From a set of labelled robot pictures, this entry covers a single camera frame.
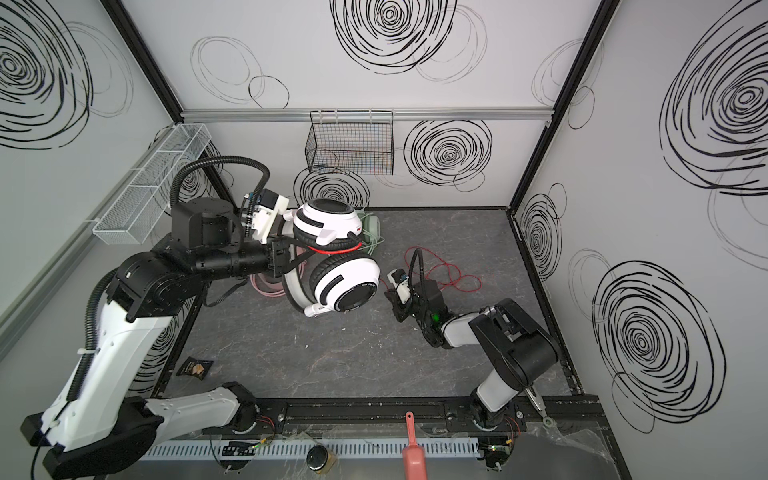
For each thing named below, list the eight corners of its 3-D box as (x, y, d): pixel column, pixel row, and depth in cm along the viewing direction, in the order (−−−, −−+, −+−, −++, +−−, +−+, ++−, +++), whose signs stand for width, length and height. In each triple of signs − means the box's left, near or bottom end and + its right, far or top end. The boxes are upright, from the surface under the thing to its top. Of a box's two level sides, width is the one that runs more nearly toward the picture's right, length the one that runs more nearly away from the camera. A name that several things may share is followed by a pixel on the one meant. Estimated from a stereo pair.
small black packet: (180, 376, 82) (176, 374, 80) (191, 358, 85) (187, 356, 83) (203, 380, 81) (200, 378, 80) (213, 362, 84) (210, 360, 83)
